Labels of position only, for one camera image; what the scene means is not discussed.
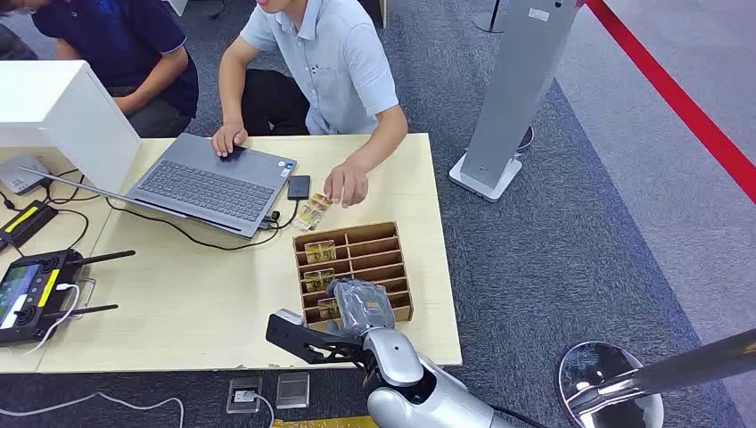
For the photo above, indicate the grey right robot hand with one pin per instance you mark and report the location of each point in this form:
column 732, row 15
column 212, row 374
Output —
column 361, row 308

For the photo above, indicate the gold patterned card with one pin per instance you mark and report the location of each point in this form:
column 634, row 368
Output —
column 311, row 212
column 318, row 280
column 328, row 309
column 320, row 252

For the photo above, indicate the person's left forearm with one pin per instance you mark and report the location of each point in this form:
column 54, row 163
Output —
column 381, row 139

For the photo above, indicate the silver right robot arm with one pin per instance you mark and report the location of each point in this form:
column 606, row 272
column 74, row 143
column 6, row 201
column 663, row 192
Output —
column 413, row 384

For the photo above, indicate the person's right forearm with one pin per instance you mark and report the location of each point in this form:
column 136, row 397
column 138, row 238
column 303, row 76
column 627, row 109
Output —
column 233, row 88

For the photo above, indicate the person's forearm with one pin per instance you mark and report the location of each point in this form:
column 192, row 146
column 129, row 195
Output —
column 150, row 83

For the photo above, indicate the wooden slotted card holder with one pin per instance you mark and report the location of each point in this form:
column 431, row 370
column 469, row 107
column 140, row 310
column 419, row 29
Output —
column 378, row 260

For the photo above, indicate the person's left hand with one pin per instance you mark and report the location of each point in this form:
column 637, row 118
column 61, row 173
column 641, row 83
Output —
column 346, row 183

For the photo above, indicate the person's hand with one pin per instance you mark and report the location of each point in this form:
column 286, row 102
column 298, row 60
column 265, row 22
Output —
column 227, row 139
column 346, row 183

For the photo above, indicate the person's right hand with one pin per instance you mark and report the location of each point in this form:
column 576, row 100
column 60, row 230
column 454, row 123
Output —
column 227, row 139

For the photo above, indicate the person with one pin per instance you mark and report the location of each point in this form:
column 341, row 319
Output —
column 331, row 65
column 130, row 47

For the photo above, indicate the metal floor plate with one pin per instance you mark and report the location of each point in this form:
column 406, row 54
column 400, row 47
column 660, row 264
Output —
column 293, row 390

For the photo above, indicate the yellow strip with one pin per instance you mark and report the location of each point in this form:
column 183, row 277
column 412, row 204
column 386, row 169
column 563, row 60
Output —
column 325, row 422

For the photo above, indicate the small black rectangular device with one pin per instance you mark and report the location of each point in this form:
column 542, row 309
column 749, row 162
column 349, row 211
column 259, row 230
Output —
column 299, row 187

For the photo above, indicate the floor socket with plug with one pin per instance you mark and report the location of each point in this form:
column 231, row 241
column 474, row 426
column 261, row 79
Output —
column 244, row 394

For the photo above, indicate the grey laptop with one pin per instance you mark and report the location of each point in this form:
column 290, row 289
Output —
column 207, row 186

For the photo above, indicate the chrome stanchion with round base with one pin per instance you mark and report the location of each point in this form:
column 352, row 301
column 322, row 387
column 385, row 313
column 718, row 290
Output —
column 614, row 384

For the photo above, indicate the grey kiosk stand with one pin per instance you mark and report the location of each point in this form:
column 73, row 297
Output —
column 520, row 88

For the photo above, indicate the black stanchion base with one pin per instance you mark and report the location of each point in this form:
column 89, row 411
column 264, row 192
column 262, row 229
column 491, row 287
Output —
column 489, row 20

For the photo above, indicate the black remote controller with antennas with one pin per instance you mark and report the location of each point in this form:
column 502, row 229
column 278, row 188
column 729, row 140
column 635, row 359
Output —
column 29, row 295

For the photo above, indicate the black device with yellow strip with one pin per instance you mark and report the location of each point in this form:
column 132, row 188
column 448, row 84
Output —
column 23, row 221

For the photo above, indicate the white box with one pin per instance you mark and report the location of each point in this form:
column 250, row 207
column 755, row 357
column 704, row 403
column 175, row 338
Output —
column 59, row 112

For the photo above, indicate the small white device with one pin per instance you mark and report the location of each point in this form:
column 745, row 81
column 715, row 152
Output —
column 20, row 174

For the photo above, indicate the red barrier belt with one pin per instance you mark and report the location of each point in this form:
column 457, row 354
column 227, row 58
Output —
column 679, row 103

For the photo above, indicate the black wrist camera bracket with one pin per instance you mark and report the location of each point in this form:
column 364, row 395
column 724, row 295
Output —
column 307, row 342

